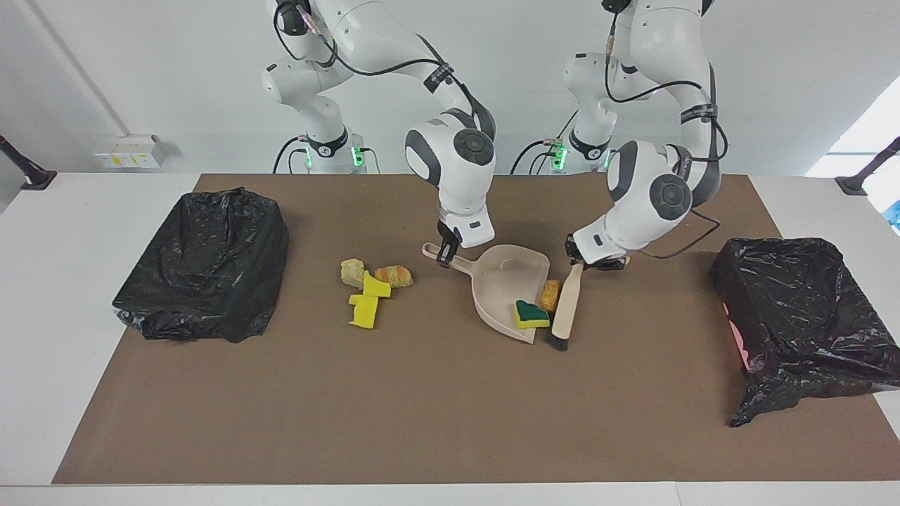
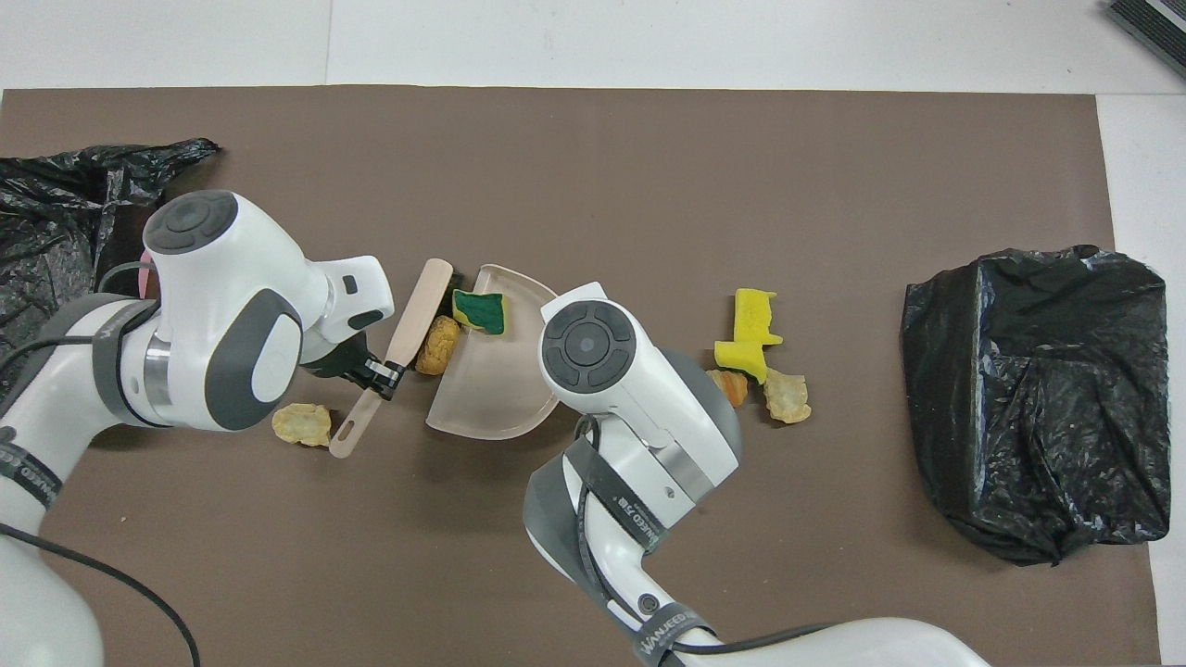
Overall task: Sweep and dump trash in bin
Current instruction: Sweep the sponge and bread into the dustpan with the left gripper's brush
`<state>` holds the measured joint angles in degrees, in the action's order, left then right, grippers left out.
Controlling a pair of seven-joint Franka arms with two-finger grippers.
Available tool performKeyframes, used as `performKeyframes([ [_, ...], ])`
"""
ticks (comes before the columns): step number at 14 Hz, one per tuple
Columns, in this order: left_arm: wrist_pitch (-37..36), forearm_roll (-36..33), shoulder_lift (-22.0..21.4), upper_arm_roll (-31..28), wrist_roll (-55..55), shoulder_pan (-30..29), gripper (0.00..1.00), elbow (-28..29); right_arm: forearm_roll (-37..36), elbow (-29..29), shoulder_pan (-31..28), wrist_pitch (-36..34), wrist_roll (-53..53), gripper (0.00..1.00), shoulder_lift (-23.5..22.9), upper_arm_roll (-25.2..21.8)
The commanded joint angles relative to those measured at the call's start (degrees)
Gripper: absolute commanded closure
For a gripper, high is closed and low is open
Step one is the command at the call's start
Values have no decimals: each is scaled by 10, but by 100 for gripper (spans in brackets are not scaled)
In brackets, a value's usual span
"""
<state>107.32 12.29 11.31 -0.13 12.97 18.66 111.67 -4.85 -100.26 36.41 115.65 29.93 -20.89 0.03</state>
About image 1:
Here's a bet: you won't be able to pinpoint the beige brush black bristles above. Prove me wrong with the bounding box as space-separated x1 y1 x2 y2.
548 261 585 353

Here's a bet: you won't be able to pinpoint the green yellow sponge piece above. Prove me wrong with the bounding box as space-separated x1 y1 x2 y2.
513 299 551 330

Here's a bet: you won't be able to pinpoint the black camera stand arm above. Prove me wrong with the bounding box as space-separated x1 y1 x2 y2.
835 136 900 197
0 134 58 191

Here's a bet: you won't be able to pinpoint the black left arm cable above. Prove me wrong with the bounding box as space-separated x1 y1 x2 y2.
600 0 729 261

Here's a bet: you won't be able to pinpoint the orange striped croissant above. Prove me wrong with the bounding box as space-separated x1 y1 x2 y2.
373 264 415 290

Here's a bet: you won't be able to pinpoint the black plastic trash bag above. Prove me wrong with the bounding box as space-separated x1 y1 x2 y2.
709 237 900 428
111 186 290 344

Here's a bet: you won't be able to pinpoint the beige plastic dustpan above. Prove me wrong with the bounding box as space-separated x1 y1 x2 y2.
421 242 551 344

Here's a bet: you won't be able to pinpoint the white wall socket box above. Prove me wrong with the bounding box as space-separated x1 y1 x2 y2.
94 134 168 170

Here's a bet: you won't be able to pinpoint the pink plastic bin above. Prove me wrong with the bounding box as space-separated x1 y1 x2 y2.
728 320 752 374

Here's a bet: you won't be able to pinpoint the brown table mat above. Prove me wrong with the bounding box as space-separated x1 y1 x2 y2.
53 173 900 486

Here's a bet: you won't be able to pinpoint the notched yellow sponge piece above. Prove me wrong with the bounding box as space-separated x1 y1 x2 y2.
347 294 381 330

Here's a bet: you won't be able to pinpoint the black base power cable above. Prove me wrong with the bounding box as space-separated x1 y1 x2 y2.
509 109 579 176
272 135 381 175

